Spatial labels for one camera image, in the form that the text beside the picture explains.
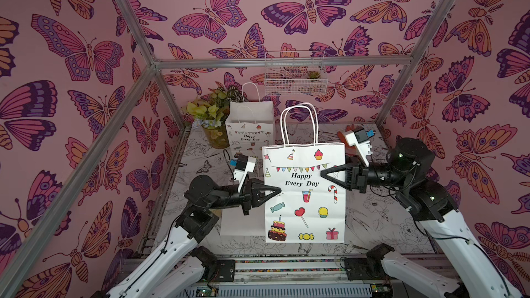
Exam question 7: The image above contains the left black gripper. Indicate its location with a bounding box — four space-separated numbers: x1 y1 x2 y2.
205 179 277 219

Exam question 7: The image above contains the white paper gift bag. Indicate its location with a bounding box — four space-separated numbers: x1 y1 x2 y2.
220 208 266 236

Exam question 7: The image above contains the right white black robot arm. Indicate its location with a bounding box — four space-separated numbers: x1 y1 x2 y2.
320 138 524 297

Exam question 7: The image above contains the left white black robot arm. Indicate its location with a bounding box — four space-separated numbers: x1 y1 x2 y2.
93 175 282 297

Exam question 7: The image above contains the red rubber glove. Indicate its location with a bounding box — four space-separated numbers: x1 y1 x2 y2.
337 124 357 147

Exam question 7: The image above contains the potted green leafy plant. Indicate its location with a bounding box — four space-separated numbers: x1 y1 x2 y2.
185 87 247 149

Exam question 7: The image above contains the small plant in basket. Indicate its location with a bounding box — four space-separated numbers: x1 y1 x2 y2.
306 71 321 79

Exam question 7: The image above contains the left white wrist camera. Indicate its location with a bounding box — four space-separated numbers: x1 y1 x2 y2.
229 154 256 193

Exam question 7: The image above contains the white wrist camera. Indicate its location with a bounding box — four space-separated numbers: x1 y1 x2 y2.
346 127 375 168
229 154 256 193

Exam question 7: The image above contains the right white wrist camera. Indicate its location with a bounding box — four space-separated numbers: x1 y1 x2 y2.
346 127 375 168

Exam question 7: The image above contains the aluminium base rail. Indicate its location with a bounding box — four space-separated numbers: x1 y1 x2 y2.
111 254 436 298

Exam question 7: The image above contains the white wire wall basket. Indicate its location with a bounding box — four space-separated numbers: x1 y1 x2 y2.
263 56 328 97

